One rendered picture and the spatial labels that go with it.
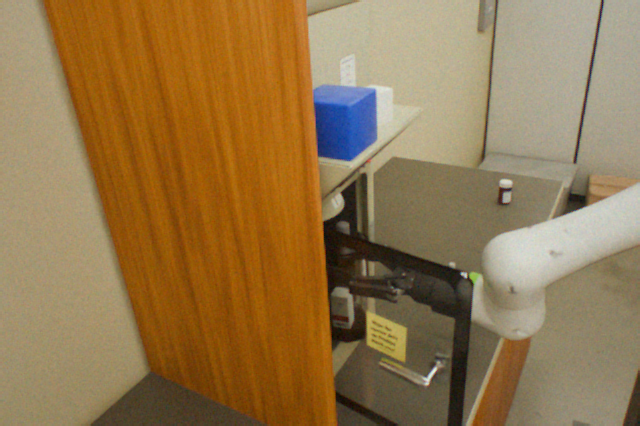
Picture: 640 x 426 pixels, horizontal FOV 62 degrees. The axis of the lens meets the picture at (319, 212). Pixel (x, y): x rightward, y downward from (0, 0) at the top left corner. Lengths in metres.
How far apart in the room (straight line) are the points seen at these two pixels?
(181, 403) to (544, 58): 3.24
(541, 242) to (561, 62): 3.03
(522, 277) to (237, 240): 0.46
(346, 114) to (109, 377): 0.83
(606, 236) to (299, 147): 0.51
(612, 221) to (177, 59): 0.72
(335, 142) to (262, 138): 0.12
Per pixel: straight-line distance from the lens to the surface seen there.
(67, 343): 1.21
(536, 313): 0.98
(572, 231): 0.93
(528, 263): 0.88
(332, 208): 1.07
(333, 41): 0.96
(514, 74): 3.94
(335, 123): 0.81
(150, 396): 1.30
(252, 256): 0.89
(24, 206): 1.07
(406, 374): 0.87
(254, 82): 0.75
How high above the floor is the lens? 1.82
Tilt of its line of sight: 28 degrees down
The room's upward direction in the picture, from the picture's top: 4 degrees counter-clockwise
